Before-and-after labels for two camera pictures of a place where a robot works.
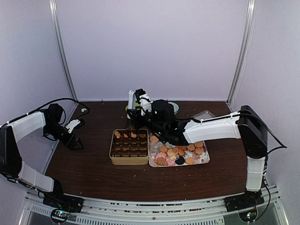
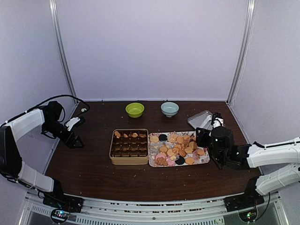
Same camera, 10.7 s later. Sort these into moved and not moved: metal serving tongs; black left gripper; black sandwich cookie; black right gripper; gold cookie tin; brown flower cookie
Moved: metal serving tongs; black right gripper
Not moved: black left gripper; brown flower cookie; black sandwich cookie; gold cookie tin
